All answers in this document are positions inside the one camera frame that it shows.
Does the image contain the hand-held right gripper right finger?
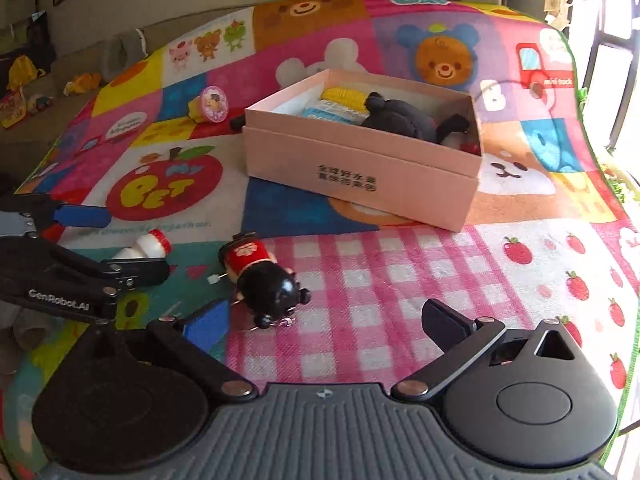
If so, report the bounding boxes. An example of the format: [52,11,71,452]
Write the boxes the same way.
[390,298,583,404]

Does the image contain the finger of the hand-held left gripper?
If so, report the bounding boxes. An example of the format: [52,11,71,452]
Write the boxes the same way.
[0,237,171,292]
[0,194,112,241]

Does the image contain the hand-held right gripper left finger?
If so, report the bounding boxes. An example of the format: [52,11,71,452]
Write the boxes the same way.
[75,298,258,403]

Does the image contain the small white bottle red cap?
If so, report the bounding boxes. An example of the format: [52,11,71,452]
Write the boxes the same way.
[111,229,172,261]

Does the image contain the black red wind-up toy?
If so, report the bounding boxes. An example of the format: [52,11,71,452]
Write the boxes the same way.
[209,232,312,332]

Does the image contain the pink cardboard box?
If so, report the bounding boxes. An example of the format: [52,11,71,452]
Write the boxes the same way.
[242,68,483,233]

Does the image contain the yellow cupcake toy pink top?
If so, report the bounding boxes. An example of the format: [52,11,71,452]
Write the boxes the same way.
[187,85,231,125]

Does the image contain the black plush toy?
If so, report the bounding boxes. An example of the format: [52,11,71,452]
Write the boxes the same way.
[361,91,471,146]

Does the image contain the blue white wipes packet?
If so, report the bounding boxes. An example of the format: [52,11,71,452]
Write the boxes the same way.
[300,99,371,123]

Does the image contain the yellow ribbed toy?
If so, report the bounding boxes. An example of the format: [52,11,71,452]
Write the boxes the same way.
[321,86,371,107]

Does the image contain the person's left hand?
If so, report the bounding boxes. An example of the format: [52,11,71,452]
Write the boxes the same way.
[10,310,71,351]

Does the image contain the colourful cartoon play mat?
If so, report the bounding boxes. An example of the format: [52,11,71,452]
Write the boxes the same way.
[0,0,640,467]

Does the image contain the colourful small bag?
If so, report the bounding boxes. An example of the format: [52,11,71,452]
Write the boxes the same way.
[0,91,31,128]

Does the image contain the yellow plush toy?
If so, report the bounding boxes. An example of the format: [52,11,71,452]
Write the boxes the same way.
[64,72,103,96]

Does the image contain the yellow bag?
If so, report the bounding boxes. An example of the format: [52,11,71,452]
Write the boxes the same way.
[6,56,47,93]

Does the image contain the grey neck pillow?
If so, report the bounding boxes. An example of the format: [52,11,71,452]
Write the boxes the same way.
[99,29,148,83]

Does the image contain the dark window frame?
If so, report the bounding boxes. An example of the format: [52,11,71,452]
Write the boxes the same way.
[575,0,640,186]

